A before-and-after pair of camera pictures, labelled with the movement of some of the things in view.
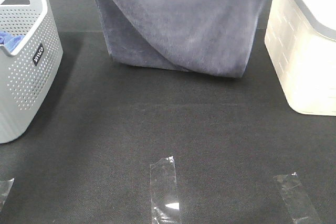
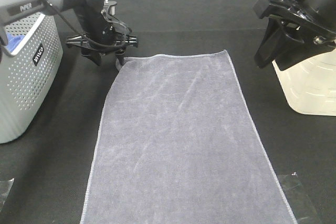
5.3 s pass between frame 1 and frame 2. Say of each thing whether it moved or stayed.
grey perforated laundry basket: stayed
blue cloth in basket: stayed
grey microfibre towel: moved
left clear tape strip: stayed
